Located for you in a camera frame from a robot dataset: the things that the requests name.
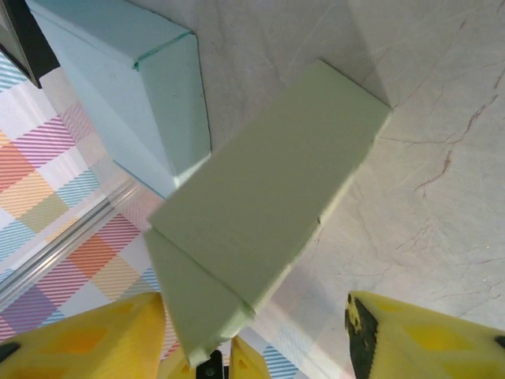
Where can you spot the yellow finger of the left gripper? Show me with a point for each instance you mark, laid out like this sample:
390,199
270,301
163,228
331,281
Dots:
244,363
175,367

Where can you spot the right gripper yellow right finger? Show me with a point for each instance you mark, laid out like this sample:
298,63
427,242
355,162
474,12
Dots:
434,347

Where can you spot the light green paper box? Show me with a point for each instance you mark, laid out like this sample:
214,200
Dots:
276,177

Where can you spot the light blue paper box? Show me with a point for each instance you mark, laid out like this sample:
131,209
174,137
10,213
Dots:
130,87

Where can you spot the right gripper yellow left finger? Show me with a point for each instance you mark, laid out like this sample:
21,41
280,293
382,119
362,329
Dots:
79,343

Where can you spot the aluminium frame post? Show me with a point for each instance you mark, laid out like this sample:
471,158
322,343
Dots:
59,247

